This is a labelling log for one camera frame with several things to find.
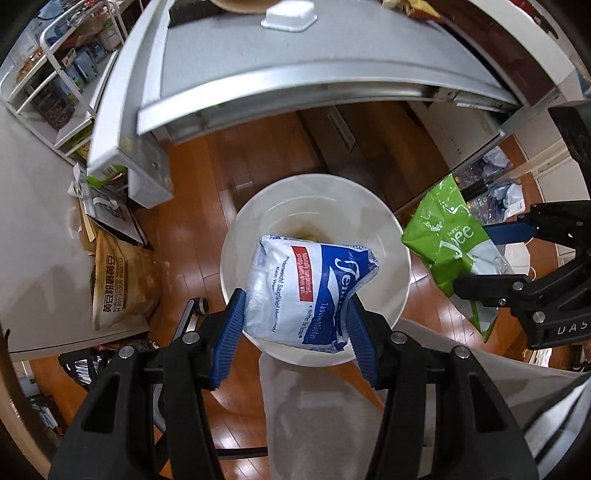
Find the brown flour bag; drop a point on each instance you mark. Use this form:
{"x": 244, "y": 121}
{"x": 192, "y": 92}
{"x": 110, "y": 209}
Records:
{"x": 124, "y": 286}

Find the blue white tissue packet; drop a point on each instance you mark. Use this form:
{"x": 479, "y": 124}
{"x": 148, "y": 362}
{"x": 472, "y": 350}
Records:
{"x": 286, "y": 295}

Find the dark brown small box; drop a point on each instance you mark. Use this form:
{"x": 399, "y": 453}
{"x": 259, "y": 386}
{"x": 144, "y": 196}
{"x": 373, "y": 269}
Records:
{"x": 189, "y": 11}

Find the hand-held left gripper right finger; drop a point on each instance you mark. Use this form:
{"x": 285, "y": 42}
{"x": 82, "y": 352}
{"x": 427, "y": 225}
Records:
{"x": 364, "y": 344}

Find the white round bowl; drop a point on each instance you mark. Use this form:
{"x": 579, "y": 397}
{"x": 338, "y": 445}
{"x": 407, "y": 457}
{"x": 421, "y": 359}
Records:
{"x": 323, "y": 212}

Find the grey metal table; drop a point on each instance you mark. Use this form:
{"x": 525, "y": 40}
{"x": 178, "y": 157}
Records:
{"x": 277, "y": 69}

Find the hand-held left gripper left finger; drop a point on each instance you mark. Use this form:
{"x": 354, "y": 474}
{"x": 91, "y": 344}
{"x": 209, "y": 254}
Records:
{"x": 228, "y": 341}

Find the green snack bag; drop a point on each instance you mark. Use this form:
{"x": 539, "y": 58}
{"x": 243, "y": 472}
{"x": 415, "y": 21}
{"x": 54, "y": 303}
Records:
{"x": 443, "y": 230}

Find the short brown paper cup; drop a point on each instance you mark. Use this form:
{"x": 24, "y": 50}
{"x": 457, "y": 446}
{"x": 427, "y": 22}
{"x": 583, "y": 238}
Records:
{"x": 244, "y": 4}

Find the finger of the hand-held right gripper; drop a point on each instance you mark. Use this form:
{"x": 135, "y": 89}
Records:
{"x": 489, "y": 288}
{"x": 508, "y": 230}

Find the stack of papers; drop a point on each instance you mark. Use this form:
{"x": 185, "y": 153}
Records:
{"x": 108, "y": 210}

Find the white foam tray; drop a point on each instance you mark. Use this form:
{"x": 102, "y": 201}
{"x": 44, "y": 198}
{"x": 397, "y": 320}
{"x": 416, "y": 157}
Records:
{"x": 288, "y": 18}

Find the crumpled plastic packaging pile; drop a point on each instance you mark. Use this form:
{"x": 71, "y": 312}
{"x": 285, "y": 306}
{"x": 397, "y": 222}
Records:
{"x": 496, "y": 184}

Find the gold and red snack bag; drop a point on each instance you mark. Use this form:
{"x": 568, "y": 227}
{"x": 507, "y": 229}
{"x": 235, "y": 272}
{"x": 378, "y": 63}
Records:
{"x": 411, "y": 7}

